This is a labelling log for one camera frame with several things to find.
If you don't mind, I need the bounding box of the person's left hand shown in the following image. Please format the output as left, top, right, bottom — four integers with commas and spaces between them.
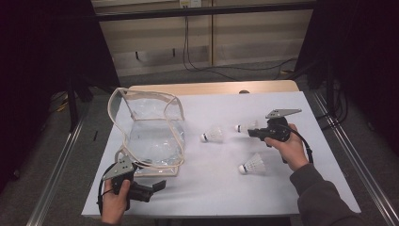
101, 178, 132, 226

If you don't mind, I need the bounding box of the clear plastic bag beige trim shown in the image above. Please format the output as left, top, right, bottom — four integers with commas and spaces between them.
107, 88, 186, 178

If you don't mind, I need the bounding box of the long black floor cable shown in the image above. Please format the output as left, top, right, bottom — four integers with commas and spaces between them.
183, 15, 299, 81

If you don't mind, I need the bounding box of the left hand-held gripper cable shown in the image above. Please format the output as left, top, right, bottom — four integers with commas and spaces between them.
97, 164, 116, 218

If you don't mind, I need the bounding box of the wall socket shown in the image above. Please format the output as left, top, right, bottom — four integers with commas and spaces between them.
179, 0, 202, 8

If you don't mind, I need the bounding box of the bundle of black cables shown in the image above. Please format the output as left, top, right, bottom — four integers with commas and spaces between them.
314, 80, 350, 130

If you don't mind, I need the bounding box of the white table sheet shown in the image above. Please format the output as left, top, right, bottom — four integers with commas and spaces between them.
81, 90, 361, 218

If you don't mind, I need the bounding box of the metal floor rail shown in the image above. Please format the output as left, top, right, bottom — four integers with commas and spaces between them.
26, 116, 87, 226
313, 92, 399, 226

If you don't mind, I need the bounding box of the black metal stand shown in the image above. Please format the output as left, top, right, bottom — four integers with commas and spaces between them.
66, 74, 94, 132

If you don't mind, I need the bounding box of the right hand-held gripper cable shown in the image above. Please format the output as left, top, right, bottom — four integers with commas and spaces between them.
281, 123, 315, 165

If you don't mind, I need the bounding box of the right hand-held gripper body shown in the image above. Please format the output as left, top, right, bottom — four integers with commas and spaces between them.
264, 107, 303, 143

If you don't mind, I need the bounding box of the hand-held gripper cable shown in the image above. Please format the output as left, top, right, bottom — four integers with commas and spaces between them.
97, 164, 116, 218
281, 123, 315, 165

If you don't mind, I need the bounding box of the person's right hand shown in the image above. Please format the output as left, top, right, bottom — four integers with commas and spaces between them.
264, 122, 311, 172

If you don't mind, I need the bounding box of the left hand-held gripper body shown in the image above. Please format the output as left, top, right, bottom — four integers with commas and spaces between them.
102, 154, 155, 211

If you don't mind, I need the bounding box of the black horizontal bar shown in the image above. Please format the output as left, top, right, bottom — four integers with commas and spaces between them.
95, 1, 316, 23

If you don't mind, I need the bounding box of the black curtain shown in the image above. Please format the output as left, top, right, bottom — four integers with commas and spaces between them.
0, 0, 120, 192
295, 0, 399, 155

